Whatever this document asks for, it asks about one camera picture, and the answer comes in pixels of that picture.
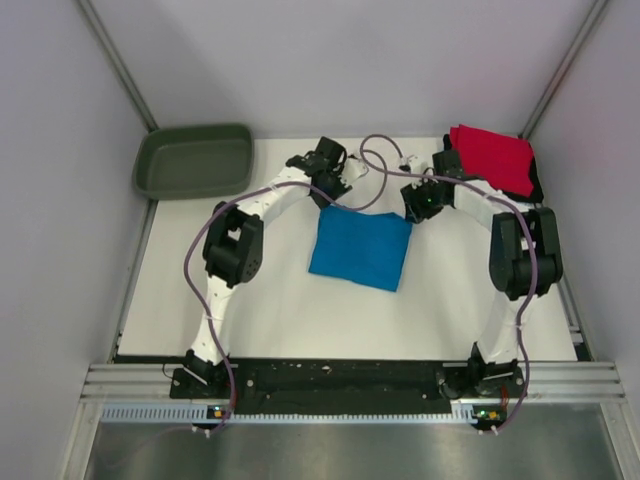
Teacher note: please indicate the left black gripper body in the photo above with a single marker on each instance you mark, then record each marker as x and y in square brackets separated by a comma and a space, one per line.
[334, 183]

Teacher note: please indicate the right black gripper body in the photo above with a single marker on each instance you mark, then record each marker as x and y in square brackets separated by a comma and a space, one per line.
[423, 200]

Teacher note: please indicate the blue t shirt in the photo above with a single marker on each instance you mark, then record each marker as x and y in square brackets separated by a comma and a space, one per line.
[366, 249]

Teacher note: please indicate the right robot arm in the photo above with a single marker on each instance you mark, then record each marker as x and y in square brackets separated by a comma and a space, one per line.
[524, 262]

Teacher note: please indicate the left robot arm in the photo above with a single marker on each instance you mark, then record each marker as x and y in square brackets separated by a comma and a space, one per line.
[234, 235]

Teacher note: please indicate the folded red t shirt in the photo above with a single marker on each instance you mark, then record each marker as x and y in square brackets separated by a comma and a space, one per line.
[495, 157]

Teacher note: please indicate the dark green plastic bin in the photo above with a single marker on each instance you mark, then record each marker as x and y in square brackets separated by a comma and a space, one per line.
[194, 162]

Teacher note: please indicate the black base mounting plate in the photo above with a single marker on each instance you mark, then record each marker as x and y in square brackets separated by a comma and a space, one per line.
[315, 387]

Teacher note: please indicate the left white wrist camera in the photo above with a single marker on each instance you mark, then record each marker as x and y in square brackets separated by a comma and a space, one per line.
[353, 169]

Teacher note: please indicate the left aluminium corner post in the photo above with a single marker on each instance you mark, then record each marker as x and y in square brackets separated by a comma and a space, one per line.
[116, 62]

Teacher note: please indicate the aluminium corner post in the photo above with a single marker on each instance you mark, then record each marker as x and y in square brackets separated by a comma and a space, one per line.
[116, 62]
[588, 26]

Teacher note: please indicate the right aluminium corner post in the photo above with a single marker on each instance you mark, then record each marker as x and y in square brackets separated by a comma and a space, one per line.
[588, 26]

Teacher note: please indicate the grey slotted cable duct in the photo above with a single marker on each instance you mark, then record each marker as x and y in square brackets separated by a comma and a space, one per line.
[206, 415]

